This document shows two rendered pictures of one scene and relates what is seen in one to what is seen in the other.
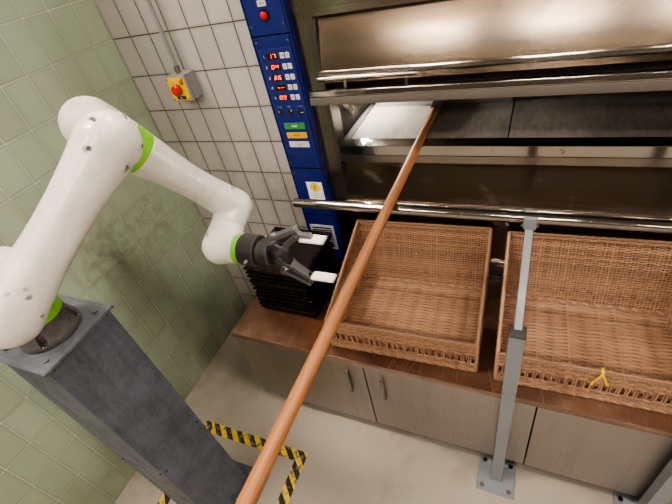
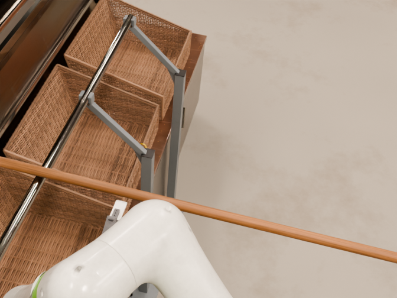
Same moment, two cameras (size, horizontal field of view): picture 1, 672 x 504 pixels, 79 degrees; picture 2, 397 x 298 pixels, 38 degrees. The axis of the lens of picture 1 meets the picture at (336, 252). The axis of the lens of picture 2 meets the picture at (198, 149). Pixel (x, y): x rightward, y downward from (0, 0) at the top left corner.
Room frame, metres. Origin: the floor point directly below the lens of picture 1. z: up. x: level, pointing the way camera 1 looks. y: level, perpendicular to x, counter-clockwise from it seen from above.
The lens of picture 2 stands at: (1.02, 0.98, 2.49)
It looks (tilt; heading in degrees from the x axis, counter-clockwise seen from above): 46 degrees down; 247
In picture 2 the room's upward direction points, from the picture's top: 7 degrees clockwise
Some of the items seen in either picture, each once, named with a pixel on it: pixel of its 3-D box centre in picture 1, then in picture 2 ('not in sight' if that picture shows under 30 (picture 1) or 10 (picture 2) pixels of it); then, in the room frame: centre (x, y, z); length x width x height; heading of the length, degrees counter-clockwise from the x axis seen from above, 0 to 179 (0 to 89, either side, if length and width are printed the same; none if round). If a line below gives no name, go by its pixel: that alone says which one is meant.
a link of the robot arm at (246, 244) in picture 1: (254, 249); not in sight; (0.94, 0.22, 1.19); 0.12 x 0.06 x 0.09; 149
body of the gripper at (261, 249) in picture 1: (275, 253); not in sight; (0.90, 0.16, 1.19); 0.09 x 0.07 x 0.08; 59
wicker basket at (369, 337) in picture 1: (410, 287); (28, 255); (1.09, -0.25, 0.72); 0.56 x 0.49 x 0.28; 61
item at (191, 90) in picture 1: (183, 85); not in sight; (1.76, 0.42, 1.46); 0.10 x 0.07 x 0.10; 59
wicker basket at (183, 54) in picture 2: not in sight; (132, 54); (0.47, -1.28, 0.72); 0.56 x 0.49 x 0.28; 59
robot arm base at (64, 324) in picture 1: (30, 319); not in sight; (0.83, 0.81, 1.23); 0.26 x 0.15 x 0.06; 60
